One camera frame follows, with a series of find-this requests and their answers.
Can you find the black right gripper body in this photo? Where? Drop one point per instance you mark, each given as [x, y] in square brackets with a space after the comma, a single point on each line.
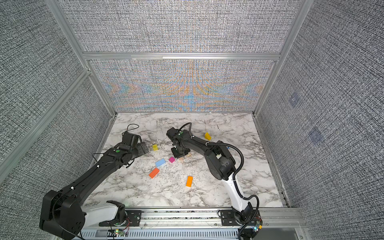
[177, 153]

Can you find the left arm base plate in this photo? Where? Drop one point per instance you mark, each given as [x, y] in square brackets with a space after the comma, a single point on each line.
[130, 218]

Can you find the light blue wooden block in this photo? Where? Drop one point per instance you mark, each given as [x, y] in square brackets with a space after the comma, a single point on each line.
[160, 163]

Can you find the aluminium front rail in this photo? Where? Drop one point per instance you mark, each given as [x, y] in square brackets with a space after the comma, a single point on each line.
[205, 218]

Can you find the yellow wooden wedge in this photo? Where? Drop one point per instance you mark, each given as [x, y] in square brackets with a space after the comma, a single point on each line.
[208, 136]

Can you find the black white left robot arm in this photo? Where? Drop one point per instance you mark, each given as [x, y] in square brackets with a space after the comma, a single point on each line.
[62, 213]

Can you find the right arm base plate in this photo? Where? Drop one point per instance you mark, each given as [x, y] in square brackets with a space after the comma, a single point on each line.
[231, 218]

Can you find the red wooden block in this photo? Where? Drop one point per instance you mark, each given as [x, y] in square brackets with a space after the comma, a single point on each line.
[154, 173]

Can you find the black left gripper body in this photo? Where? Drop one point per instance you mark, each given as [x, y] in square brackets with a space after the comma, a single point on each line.
[140, 150]

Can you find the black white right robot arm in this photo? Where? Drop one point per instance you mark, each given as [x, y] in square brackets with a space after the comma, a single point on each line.
[224, 162]

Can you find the orange wooden block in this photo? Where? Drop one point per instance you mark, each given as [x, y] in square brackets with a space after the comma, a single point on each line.
[189, 181]

